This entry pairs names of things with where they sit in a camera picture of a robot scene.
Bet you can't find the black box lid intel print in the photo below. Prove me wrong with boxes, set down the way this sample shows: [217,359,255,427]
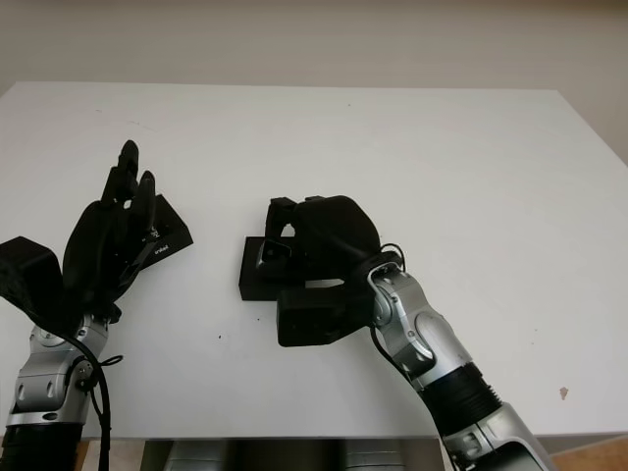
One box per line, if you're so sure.
[139,193,194,272]

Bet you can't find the small silver cube camera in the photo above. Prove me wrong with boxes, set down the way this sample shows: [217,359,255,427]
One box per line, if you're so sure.
[257,239,294,279]

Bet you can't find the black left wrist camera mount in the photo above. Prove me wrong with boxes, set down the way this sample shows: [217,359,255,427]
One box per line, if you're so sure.
[0,235,66,340]

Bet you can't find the black camera box base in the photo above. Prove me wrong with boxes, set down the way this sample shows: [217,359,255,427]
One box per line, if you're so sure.
[238,236,306,302]

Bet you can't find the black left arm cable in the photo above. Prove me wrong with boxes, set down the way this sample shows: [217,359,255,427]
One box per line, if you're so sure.
[63,333,125,471]

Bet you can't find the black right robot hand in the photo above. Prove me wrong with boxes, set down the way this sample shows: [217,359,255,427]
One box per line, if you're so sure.
[264,194,384,285]

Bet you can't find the dark grey robot torso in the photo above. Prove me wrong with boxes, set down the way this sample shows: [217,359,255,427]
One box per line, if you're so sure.
[141,439,447,471]

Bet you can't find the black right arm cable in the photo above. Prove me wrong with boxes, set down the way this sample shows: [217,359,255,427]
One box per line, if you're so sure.
[370,241,409,367]

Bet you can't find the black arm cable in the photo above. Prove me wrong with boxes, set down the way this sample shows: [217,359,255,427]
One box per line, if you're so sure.
[63,333,125,471]
[370,241,409,367]

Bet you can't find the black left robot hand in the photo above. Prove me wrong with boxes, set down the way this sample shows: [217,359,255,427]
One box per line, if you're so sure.
[62,140,159,326]

